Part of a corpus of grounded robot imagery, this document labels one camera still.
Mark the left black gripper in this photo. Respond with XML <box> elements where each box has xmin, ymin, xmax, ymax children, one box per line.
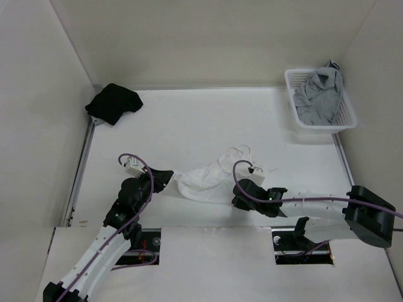
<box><xmin>134</xmin><ymin>165</ymin><xmax>173</xmax><ymax>211</ymax></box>

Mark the white tank top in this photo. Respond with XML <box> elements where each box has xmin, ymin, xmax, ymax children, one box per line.
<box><xmin>173</xmin><ymin>145</ymin><xmax>252</xmax><ymax>204</ymax></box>

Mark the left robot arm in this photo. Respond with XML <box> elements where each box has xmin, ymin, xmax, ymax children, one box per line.
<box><xmin>42</xmin><ymin>169</ymin><xmax>174</xmax><ymax>301</ymax></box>

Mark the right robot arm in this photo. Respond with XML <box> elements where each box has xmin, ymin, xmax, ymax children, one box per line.
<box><xmin>232</xmin><ymin>179</ymin><xmax>398</xmax><ymax>249</ymax></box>

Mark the folded black tank top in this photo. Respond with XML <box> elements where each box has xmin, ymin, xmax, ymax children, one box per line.
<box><xmin>85</xmin><ymin>83</ymin><xmax>144</xmax><ymax>126</ymax></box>

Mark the grey tank top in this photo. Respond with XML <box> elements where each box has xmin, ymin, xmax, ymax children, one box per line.
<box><xmin>293</xmin><ymin>60</ymin><xmax>343</xmax><ymax>126</ymax></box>

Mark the white plastic basket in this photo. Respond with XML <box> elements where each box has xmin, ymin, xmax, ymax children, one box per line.
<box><xmin>284</xmin><ymin>69</ymin><xmax>357</xmax><ymax>135</ymax></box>

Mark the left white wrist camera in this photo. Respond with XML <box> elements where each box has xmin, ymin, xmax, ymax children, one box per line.
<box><xmin>123</xmin><ymin>157</ymin><xmax>145</xmax><ymax>178</ymax></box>

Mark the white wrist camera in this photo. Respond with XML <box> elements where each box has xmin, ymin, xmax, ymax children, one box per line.
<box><xmin>123</xmin><ymin>157</ymin><xmax>145</xmax><ymax>178</ymax></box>
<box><xmin>247</xmin><ymin>166</ymin><xmax>266</xmax><ymax>186</ymax></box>

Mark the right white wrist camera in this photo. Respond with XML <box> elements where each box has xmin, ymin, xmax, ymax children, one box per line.
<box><xmin>247</xmin><ymin>166</ymin><xmax>266</xmax><ymax>186</ymax></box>

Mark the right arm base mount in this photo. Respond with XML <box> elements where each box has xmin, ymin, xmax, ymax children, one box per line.
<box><xmin>271</xmin><ymin>217</ymin><xmax>334</xmax><ymax>265</ymax></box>

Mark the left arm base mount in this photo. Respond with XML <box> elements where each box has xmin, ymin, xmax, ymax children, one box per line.
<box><xmin>116</xmin><ymin>228</ymin><xmax>161</xmax><ymax>266</ymax></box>

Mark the right metal table rail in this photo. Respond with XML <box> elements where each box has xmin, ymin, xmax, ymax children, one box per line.
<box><xmin>332</xmin><ymin>133</ymin><xmax>355</xmax><ymax>186</ymax></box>

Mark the metal table rail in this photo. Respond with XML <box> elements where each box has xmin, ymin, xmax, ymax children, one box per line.
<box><xmin>332</xmin><ymin>133</ymin><xmax>355</xmax><ymax>186</ymax></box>
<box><xmin>60</xmin><ymin>118</ymin><xmax>96</xmax><ymax>227</ymax></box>

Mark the left metal table rail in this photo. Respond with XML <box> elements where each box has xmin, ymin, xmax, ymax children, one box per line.
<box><xmin>60</xmin><ymin>118</ymin><xmax>96</xmax><ymax>227</ymax></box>

